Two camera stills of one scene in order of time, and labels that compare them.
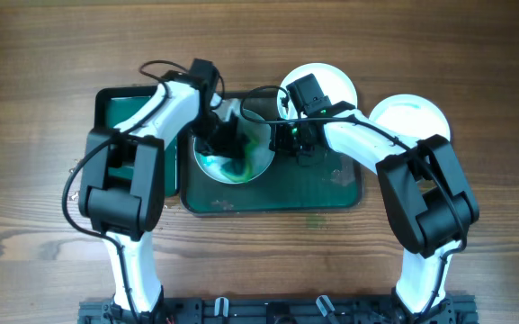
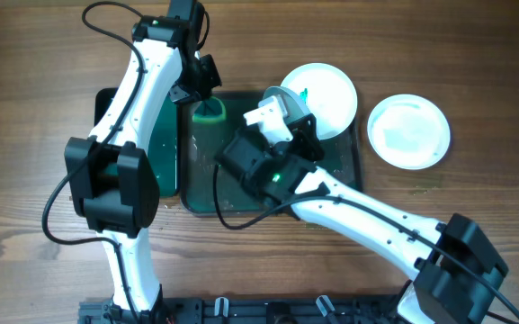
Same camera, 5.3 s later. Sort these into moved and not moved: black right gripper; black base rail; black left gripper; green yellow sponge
Moved: black left gripper; green yellow sponge
Not moved: black base rail; black right gripper
